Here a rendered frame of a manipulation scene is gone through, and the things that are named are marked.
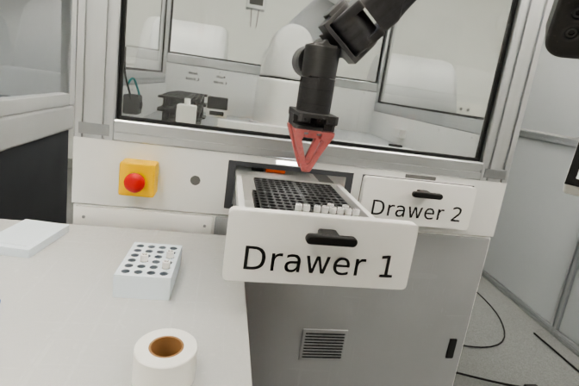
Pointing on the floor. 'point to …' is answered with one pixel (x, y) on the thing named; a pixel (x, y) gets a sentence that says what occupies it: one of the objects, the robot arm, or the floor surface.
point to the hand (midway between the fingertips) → (304, 164)
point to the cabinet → (345, 311)
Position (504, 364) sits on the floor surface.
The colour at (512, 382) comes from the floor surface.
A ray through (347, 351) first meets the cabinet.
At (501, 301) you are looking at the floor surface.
